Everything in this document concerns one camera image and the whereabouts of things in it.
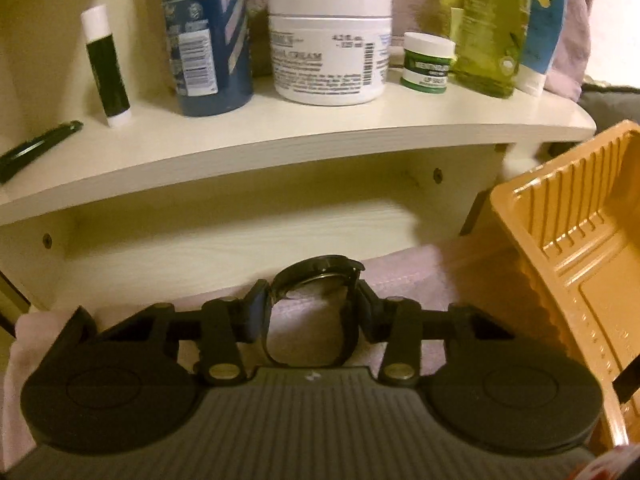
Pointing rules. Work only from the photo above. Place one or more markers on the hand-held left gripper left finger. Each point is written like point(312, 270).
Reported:
point(257, 310)

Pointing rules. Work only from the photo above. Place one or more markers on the pink bed cloth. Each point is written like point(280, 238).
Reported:
point(415, 272)

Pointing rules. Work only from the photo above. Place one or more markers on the small green white jar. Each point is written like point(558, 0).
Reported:
point(427, 62)

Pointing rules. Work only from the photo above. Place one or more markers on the black tube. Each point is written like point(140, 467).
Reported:
point(35, 149)

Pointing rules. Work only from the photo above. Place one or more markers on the white cream jar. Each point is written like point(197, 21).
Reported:
point(330, 50)

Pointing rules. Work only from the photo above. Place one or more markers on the green white lip balm stick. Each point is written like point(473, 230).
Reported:
point(107, 70)

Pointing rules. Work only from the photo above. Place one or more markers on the olive green spray bottle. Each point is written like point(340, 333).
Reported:
point(492, 25)

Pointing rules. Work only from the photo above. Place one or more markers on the grey pillow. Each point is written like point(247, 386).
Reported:
point(612, 105)

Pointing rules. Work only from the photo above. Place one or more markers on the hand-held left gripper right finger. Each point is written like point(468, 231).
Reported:
point(368, 306)

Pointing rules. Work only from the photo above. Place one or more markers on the blue spray bottle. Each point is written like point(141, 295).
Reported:
point(210, 35)

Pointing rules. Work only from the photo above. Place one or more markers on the cream wooden shelf unit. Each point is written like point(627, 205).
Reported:
point(300, 125)

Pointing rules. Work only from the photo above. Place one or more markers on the orange plastic tray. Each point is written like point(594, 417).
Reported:
point(575, 240)

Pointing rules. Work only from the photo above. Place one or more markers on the white blue tube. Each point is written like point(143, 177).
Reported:
point(542, 25)

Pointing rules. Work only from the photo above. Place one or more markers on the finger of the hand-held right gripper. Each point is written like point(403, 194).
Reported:
point(627, 387)

